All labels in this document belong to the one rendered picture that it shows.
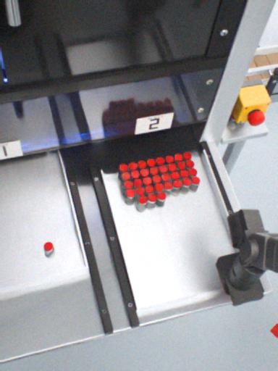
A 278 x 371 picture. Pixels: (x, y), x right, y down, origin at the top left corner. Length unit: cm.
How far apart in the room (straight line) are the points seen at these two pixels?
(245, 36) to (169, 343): 130
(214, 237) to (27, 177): 46
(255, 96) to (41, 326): 70
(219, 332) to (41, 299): 107
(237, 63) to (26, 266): 62
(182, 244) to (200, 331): 91
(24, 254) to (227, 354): 110
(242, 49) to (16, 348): 75
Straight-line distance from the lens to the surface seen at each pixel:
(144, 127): 121
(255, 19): 105
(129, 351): 205
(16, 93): 102
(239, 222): 103
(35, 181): 129
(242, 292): 110
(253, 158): 245
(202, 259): 123
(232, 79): 117
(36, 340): 116
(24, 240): 123
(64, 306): 117
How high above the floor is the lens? 201
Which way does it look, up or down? 62 degrees down
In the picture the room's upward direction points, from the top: 10 degrees clockwise
